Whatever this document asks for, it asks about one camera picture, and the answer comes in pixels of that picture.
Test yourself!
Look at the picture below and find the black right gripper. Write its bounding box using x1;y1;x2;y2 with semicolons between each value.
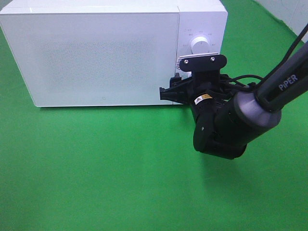
159;73;231;116

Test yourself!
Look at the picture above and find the white microwave door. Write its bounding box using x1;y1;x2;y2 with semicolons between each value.
0;13;179;107

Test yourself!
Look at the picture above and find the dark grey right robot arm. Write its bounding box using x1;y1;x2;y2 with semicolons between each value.
159;45;308;159

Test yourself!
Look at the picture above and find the upper white microwave knob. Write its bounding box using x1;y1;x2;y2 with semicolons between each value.
190;36;209;54

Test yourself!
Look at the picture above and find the green table cloth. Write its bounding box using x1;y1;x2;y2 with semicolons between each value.
0;0;308;231

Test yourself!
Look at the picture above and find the white microwave oven body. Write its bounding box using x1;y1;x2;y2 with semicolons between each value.
0;0;228;106

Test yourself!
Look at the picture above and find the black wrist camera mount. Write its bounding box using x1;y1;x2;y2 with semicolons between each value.
176;52;227;79

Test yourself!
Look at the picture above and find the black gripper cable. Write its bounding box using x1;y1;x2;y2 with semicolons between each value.
216;23;308;97

